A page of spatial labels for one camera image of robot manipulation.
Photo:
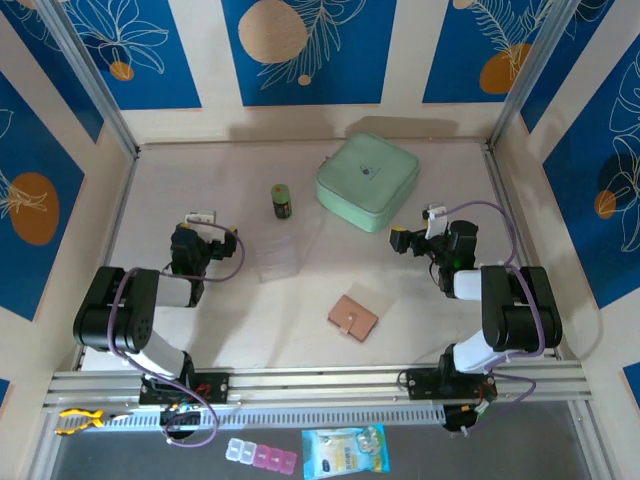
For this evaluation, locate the pink leather card holder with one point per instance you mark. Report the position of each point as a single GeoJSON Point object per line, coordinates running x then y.
{"type": "Point", "coordinates": [352, 320]}

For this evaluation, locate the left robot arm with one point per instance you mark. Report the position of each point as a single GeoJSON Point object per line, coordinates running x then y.
{"type": "Point", "coordinates": [120, 320]}

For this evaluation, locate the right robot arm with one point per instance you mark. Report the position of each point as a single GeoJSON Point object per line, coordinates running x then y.
{"type": "Point", "coordinates": [520, 315]}

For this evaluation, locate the dark green small bottle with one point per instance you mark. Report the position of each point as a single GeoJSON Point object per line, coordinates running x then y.
{"type": "Point", "coordinates": [281, 202]}

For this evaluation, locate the mint green zip pouch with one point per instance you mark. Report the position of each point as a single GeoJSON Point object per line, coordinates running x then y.
{"type": "Point", "coordinates": [367, 180]}

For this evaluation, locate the white and pink pill organizer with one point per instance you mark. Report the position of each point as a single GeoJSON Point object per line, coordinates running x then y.
{"type": "Point", "coordinates": [260, 454]}

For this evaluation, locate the blue yellow snack packet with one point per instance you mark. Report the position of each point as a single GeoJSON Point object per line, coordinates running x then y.
{"type": "Point", "coordinates": [345, 452]}

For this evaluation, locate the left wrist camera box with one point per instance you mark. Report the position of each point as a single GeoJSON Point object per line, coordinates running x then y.
{"type": "Point", "coordinates": [200, 219]}

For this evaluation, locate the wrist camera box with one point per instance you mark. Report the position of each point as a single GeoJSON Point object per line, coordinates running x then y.
{"type": "Point", "coordinates": [435, 222]}
{"type": "Point", "coordinates": [200, 219]}

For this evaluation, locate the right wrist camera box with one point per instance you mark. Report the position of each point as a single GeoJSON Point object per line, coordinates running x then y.
{"type": "Point", "coordinates": [435, 222]}

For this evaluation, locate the aluminium table side rail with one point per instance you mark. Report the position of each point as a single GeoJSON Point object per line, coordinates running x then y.
{"type": "Point", "coordinates": [117, 210]}
{"type": "Point", "coordinates": [520, 225]}

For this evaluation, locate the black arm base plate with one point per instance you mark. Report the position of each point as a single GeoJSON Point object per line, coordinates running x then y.
{"type": "Point", "coordinates": [422, 382]}
{"type": "Point", "coordinates": [215, 387]}

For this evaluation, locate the aluminium rail beam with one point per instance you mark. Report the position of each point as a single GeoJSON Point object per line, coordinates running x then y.
{"type": "Point", "coordinates": [320, 380]}

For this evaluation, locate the aluminium corner post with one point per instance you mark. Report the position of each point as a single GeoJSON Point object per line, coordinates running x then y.
{"type": "Point", "coordinates": [85, 70]}
{"type": "Point", "coordinates": [530, 70]}

